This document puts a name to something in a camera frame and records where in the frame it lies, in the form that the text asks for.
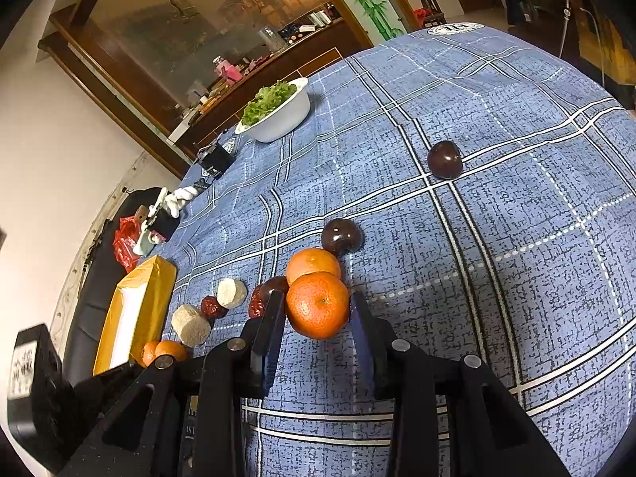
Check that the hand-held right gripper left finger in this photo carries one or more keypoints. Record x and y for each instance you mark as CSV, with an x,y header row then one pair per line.
x,y
271,353

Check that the bamboo painted panel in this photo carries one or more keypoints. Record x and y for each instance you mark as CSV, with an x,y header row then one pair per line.
x,y
370,5

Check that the pink bottle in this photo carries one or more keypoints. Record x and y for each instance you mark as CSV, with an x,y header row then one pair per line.
x,y
221,67

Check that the white bowl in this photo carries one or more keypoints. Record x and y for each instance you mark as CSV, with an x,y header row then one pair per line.
x,y
283,119

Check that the black box with pink label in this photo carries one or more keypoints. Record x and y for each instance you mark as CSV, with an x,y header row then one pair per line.
x,y
163,226

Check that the black leather sofa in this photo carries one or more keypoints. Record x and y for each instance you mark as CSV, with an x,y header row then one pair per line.
x,y
94,288

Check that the white plush toy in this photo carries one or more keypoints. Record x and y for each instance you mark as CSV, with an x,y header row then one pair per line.
x,y
176,199

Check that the dark purple plum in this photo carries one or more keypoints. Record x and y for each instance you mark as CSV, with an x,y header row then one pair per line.
x,y
276,285
445,159
341,236

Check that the red jujube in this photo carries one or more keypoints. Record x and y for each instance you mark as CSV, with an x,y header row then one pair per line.
x,y
213,306
256,303

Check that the small black box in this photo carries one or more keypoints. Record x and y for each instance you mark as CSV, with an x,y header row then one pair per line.
x,y
216,159

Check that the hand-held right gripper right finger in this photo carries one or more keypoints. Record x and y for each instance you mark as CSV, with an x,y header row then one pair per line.
x,y
362,353

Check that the yellow cardboard tray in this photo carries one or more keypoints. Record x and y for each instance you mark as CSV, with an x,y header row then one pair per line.
x,y
134,313

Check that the red plastic bag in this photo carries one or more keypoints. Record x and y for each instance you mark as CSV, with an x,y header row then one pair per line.
x,y
125,246

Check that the larger white cake piece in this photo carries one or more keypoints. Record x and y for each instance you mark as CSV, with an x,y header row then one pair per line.
x,y
191,325

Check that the wooden glass cabinet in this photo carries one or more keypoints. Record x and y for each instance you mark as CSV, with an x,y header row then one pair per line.
x,y
99,54

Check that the white round cake piece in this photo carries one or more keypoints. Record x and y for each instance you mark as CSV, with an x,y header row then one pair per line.
x,y
232,292

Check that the blue plaid tablecloth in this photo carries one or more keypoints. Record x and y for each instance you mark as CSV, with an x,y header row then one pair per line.
x,y
472,283

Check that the clear glass jar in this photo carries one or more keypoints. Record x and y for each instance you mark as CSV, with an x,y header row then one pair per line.
x,y
268,36

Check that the green lettuce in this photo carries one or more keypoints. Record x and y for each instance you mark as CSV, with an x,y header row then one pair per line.
x,y
266,102

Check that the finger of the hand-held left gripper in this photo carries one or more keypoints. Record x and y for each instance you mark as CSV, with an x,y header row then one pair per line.
x,y
109,382

